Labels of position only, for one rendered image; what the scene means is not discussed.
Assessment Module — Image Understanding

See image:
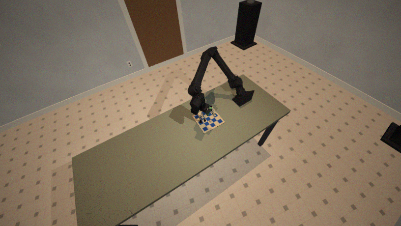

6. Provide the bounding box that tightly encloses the blue and cream checkered board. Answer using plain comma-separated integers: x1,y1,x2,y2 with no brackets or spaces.
192,107,225,134

